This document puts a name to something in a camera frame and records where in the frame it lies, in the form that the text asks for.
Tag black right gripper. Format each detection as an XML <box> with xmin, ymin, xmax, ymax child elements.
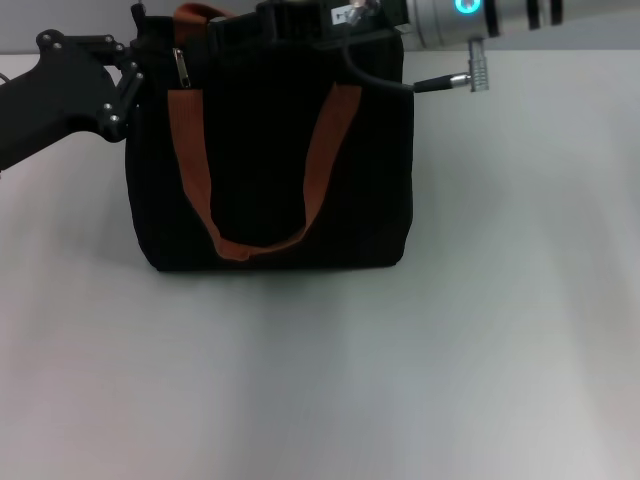
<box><xmin>254</xmin><ymin>0</ymin><xmax>409</xmax><ymax>50</ymax></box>

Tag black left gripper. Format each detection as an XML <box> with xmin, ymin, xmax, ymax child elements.
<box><xmin>0</xmin><ymin>3</ymin><xmax>154</xmax><ymax>172</ymax></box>

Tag silver zipper pull tab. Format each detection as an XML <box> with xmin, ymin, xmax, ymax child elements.
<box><xmin>171</xmin><ymin>46</ymin><xmax>193</xmax><ymax>92</ymax></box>

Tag black tote bag brown handles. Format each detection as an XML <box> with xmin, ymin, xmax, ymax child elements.
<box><xmin>124</xmin><ymin>2</ymin><xmax>416</xmax><ymax>274</ymax></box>

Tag right gripper cable with connector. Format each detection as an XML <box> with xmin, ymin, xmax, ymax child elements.
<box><xmin>341</xmin><ymin>0</ymin><xmax>492</xmax><ymax>96</ymax></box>

